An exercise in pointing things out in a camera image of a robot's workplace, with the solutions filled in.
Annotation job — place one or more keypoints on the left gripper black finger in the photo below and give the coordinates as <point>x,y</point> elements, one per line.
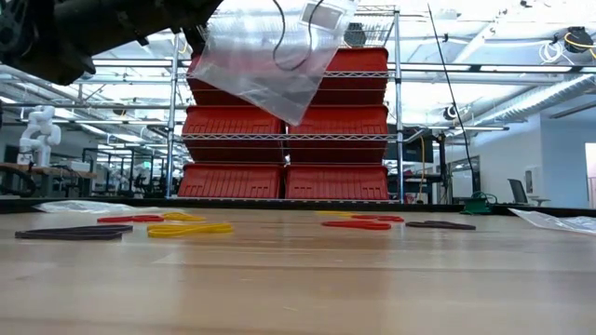
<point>196,42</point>

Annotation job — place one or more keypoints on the clear plastic zip bag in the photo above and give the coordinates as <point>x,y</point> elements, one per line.
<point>261,79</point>
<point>559,223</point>
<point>79,207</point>

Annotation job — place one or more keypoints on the yellow rubber band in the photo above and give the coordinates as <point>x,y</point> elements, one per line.
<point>198,218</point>
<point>223,228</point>
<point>335,213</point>

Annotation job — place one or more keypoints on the red rubber band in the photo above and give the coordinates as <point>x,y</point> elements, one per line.
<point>396,218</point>
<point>382,226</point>
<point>104,219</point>

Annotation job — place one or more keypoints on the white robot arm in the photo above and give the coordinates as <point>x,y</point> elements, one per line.
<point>42,135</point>

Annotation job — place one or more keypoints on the wooden workbench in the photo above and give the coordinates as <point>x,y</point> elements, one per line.
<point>46,170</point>

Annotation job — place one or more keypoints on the black computer monitor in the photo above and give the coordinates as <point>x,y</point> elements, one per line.
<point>414,149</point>

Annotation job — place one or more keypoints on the small black ceiling reel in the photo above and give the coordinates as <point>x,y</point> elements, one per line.
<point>451,112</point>

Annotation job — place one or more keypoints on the grey office chair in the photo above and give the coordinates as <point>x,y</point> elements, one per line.
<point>518,191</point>

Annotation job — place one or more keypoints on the black aluminium table frame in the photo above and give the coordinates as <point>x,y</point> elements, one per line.
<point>93,204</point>

